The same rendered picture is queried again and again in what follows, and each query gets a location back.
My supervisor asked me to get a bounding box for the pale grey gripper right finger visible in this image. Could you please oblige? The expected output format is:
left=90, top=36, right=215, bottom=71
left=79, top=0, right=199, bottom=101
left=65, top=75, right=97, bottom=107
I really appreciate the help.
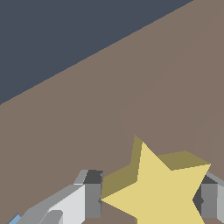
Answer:
left=192, top=171, right=224, bottom=224

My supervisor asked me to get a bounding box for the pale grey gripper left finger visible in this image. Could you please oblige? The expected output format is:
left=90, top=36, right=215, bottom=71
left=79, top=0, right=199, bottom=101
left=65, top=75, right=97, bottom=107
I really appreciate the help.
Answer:
left=16, top=169, right=104, bottom=224

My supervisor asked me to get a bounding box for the yellow star block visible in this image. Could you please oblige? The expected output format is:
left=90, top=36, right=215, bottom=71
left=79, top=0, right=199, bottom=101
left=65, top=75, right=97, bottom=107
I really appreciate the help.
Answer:
left=100, top=134, right=212, bottom=224

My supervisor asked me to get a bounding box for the light blue block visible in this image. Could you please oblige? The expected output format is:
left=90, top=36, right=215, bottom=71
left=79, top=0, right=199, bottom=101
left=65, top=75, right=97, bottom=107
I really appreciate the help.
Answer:
left=7, top=213, right=23, bottom=224

